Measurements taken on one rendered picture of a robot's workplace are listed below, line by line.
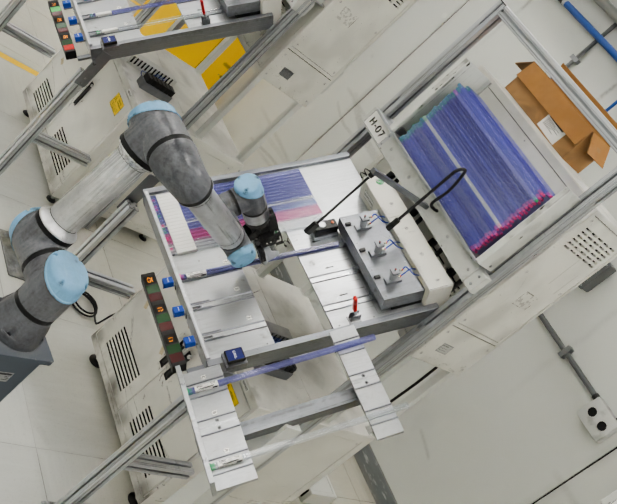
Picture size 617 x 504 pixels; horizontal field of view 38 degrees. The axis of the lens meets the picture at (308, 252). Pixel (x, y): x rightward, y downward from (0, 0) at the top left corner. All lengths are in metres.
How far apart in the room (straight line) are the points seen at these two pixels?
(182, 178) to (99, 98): 1.86
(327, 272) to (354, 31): 1.38
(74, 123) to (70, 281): 1.84
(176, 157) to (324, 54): 1.85
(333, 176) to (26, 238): 1.15
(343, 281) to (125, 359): 0.91
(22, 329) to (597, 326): 2.58
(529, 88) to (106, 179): 1.56
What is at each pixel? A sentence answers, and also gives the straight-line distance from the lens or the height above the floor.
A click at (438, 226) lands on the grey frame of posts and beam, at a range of 2.69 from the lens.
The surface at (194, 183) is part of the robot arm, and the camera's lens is 2.02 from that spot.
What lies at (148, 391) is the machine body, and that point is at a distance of 3.06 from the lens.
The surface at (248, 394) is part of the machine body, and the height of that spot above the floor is 0.60.
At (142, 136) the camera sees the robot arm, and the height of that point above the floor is 1.12.
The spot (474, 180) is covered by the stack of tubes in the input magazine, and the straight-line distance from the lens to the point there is 2.66.
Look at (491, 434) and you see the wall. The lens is 4.12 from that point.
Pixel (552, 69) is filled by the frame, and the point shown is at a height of 1.88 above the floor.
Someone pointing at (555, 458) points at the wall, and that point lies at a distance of 3.99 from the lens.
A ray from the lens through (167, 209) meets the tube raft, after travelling 2.79.
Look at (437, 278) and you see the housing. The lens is 2.63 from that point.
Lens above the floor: 1.89
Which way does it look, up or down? 19 degrees down
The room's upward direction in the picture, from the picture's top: 49 degrees clockwise
